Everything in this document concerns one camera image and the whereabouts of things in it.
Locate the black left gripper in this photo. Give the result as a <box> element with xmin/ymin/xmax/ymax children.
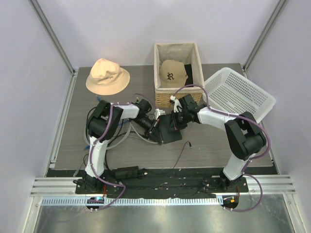
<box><xmin>131</xmin><ymin>116</ymin><xmax>161</xmax><ymax>145</ymax></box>

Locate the beige bucket hat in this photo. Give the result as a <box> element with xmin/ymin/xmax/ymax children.
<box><xmin>86</xmin><ymin>58</ymin><xmax>130</xmax><ymax>96</ymax></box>

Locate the tan baseball cap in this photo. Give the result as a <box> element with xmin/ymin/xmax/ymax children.
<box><xmin>159</xmin><ymin>60</ymin><xmax>187</xmax><ymax>88</ymax></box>

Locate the white perforated plastic basket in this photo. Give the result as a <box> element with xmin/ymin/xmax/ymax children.
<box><xmin>204</xmin><ymin>67</ymin><xmax>276</xmax><ymax>123</ymax></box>

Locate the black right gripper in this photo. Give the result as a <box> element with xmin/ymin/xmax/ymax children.
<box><xmin>170</xmin><ymin>109</ymin><xmax>190</xmax><ymax>133</ymax></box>

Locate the dark grey network switch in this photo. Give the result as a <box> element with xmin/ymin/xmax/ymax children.
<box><xmin>159</xmin><ymin>115</ymin><xmax>182</xmax><ymax>144</ymax></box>

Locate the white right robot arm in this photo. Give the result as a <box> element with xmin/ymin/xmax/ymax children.
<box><xmin>170</xmin><ymin>94</ymin><xmax>270</xmax><ymax>192</ymax></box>

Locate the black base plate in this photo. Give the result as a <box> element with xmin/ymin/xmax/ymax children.
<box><xmin>46</xmin><ymin>167</ymin><xmax>280</xmax><ymax>195</ymax></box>

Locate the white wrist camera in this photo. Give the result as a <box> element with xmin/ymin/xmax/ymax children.
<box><xmin>170</xmin><ymin>95</ymin><xmax>183</xmax><ymax>113</ymax></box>
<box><xmin>154</xmin><ymin>108</ymin><xmax>166</xmax><ymax>120</ymax></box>

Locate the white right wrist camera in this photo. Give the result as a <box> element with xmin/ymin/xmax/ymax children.
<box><xmin>170</xmin><ymin>95</ymin><xmax>183</xmax><ymax>113</ymax></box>

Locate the black cloth in basket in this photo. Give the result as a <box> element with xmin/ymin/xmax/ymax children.
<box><xmin>184</xmin><ymin>64</ymin><xmax>193</xmax><ymax>85</ymax></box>

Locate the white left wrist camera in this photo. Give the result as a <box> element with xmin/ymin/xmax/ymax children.
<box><xmin>154</xmin><ymin>108</ymin><xmax>166</xmax><ymax>120</ymax></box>

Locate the black power adapter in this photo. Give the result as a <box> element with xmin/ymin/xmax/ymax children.
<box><xmin>115</xmin><ymin>166</ymin><xmax>144</xmax><ymax>180</ymax></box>

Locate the wicker basket with liner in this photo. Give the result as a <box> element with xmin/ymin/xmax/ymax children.
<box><xmin>154</xmin><ymin>42</ymin><xmax>204</xmax><ymax>108</ymax></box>

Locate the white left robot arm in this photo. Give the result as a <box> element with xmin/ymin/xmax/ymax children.
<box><xmin>81</xmin><ymin>100</ymin><xmax>162</xmax><ymax>194</ymax></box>

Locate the aluminium frame rail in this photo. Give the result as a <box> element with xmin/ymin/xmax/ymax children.
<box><xmin>31</xmin><ymin>175</ymin><xmax>295</xmax><ymax>209</ymax></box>

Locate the grey ethernet cable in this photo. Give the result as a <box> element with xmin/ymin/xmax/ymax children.
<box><xmin>82</xmin><ymin>121</ymin><xmax>161</xmax><ymax>149</ymax></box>

